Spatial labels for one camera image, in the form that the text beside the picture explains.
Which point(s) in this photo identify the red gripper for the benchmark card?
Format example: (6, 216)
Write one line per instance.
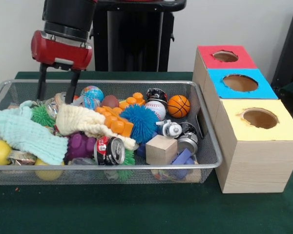
(61, 52)

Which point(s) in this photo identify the mint green cloth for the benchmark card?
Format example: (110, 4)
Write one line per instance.
(27, 131)

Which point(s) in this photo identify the silver mesh bin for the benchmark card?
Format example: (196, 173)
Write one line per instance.
(88, 176)

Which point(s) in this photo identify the wooden box with three holes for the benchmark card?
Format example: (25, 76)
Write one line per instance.
(256, 165)

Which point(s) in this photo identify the cream knitted cloth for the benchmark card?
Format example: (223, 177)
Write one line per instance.
(80, 119)

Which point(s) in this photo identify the purple rubber toy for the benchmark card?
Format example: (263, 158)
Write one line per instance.
(79, 146)

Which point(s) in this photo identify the orange building block toy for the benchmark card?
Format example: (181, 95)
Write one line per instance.
(114, 120)

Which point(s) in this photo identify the red black soda can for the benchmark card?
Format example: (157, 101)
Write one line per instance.
(110, 150)

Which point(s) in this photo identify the blue spiky ball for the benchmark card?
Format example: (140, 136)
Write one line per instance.
(139, 123)

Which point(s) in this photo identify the white baseball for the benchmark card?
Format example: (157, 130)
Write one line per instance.
(156, 109)

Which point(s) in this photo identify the wooden cube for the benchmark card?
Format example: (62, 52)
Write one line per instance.
(161, 150)

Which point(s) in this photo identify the orange basketball toy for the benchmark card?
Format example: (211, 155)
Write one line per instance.
(179, 106)

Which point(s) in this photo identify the dark green table cloth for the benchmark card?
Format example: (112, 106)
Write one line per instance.
(136, 209)

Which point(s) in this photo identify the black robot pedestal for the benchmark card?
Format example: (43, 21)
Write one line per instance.
(136, 36)

